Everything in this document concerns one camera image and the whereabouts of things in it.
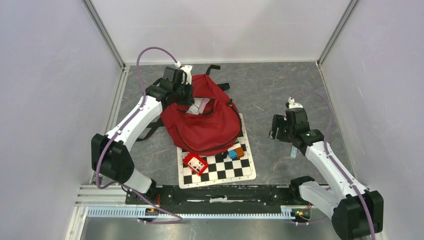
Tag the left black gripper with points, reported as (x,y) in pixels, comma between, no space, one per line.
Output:
(189,100)

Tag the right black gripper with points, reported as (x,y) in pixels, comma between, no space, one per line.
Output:
(279,121)

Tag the blue highlighter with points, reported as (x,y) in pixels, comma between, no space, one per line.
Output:
(293,152)

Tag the white paper packet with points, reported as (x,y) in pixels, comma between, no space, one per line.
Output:
(193,109)

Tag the red backpack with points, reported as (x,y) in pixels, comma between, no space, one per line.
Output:
(209,133)

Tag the pink highlighter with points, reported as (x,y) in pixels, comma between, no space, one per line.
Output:
(202,105)

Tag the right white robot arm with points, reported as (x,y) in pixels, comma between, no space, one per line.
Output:
(354,210)

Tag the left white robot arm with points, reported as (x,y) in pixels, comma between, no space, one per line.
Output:
(110,153)

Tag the orange toy block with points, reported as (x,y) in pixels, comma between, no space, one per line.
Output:
(239,152)

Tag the blue toy block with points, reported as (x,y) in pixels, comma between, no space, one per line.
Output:
(232,154)

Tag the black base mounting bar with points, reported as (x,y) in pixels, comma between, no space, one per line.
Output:
(226,199)

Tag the red toy block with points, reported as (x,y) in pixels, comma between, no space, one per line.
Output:
(195,163)

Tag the black toy block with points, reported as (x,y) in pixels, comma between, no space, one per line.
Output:
(221,155)

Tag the black white chessboard mat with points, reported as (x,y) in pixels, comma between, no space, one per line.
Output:
(220,170)

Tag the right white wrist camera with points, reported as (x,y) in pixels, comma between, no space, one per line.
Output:
(292,104)

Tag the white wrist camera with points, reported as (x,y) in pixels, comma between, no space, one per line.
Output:
(187,73)
(292,104)

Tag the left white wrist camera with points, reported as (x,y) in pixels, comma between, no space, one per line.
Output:
(187,73)

